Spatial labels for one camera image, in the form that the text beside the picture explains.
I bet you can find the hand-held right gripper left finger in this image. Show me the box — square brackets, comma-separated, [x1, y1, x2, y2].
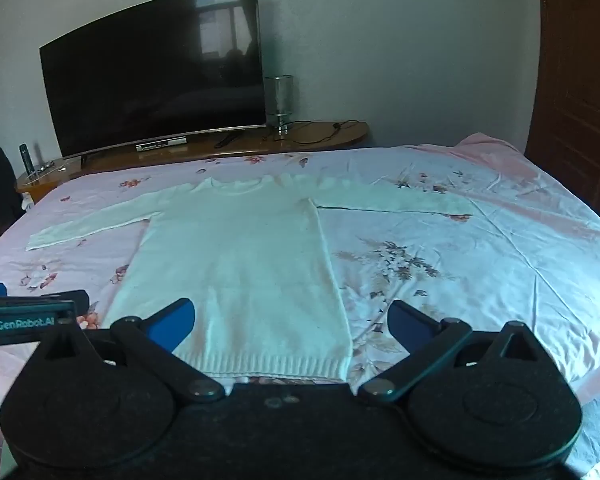
[35, 298, 226, 402]

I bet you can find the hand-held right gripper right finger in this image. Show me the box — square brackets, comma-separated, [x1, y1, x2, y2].
[357, 300, 551, 403]

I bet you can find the white knit sweater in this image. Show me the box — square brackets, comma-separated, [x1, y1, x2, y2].
[26, 174, 473, 386]

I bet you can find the pink floral bedsheet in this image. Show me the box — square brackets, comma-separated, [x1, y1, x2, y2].
[0, 132, 600, 480]

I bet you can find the silver set-top box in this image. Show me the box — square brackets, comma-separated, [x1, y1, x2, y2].
[135, 136, 188, 152]

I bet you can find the wooden television stand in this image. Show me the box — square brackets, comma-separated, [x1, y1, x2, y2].
[15, 120, 370, 206]

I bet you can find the glass table lamp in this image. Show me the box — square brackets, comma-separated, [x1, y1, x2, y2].
[264, 75, 294, 137]

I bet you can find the black curved television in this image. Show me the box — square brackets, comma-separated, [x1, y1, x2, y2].
[39, 0, 268, 168]

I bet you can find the brown wooden door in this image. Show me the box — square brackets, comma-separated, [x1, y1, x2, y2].
[524, 0, 600, 223]

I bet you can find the black power cable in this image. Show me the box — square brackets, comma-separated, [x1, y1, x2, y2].
[260, 120, 361, 145]

